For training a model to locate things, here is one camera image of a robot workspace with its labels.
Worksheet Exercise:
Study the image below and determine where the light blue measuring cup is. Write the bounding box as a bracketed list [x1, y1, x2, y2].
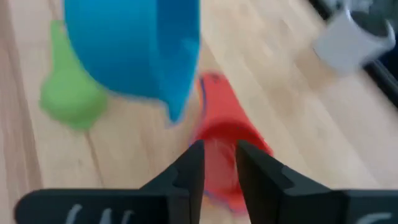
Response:
[63, 0, 201, 124]

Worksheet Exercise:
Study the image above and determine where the red measuring cup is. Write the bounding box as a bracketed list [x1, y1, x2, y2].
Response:
[189, 72, 274, 215]

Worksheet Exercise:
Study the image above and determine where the white plant pot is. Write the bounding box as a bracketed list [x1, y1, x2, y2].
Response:
[312, 6, 397, 75]

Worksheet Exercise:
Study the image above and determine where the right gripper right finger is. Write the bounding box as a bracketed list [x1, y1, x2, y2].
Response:
[236, 140, 398, 224]

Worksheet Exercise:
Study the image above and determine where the green measuring cup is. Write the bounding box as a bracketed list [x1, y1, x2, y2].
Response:
[39, 20, 108, 130]

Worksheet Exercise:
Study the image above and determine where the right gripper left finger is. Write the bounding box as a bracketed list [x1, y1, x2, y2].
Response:
[14, 140, 205, 224]

